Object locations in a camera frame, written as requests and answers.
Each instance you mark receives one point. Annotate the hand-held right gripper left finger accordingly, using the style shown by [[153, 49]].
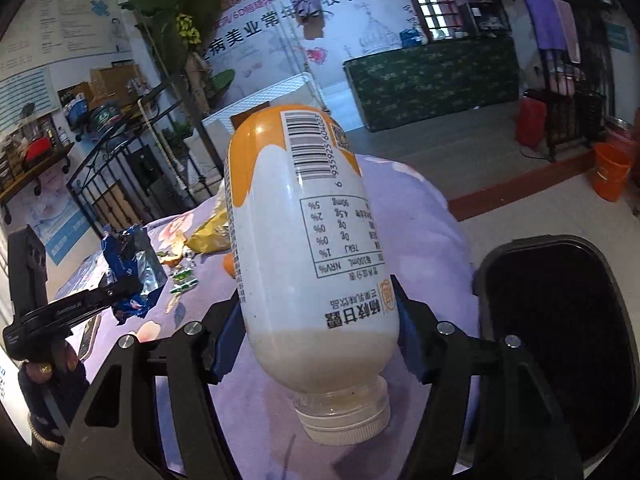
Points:
[[226, 347]]

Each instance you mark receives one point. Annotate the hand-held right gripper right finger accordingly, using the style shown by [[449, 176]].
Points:
[[413, 342]]

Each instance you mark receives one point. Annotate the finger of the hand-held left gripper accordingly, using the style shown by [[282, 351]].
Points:
[[100, 296]]

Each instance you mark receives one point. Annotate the blue snack wrapper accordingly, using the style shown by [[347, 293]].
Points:
[[135, 260]]

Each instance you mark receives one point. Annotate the white orange drink bottle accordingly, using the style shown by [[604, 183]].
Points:
[[310, 260]]

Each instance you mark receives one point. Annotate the black trash bin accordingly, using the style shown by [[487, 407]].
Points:
[[550, 335]]

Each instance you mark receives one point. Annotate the person's left hand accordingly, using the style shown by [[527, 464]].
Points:
[[47, 362]]

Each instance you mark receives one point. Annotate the clear plastic wrapper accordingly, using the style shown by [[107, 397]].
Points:
[[82, 272]]

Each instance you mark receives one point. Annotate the green candy wrapper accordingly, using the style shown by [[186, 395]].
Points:
[[184, 276], [182, 289]]

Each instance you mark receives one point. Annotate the orange fruit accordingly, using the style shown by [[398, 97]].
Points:
[[229, 266]]

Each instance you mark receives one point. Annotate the orange peel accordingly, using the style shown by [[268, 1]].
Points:
[[175, 252]]

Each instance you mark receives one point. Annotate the yellow snack bag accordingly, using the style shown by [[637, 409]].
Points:
[[212, 232]]

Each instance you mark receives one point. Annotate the black metal gate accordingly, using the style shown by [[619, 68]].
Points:
[[125, 170]]

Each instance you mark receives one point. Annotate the small potted plant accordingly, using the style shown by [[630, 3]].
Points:
[[177, 137]]

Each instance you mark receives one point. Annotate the red plastic container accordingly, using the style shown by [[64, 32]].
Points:
[[531, 122]]

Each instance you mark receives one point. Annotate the orange plastic bucket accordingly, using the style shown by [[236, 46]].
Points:
[[611, 172]]

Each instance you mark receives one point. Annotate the green patterned counter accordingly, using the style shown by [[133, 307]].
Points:
[[430, 80]]

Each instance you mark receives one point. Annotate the black metal rack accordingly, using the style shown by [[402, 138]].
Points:
[[570, 110]]

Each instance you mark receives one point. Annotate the pink bucket with metal basin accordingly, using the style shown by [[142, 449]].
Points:
[[622, 135]]

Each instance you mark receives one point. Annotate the tall banana plant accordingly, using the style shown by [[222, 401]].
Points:
[[170, 5]]

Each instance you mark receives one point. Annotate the small blue box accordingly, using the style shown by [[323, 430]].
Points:
[[412, 37]]

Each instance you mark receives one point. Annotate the purple towel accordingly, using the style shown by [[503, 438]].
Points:
[[542, 20]]

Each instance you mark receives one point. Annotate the pink towel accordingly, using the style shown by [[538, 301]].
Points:
[[570, 30]]

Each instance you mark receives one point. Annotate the wooden wall shelf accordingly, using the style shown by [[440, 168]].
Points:
[[30, 170]]

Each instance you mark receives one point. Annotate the blue white wall poster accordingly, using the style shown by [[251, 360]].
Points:
[[65, 25]]

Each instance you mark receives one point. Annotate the red window frame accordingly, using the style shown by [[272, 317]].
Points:
[[435, 5]]

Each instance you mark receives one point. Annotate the large white wall poster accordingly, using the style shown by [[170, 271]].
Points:
[[350, 5]]

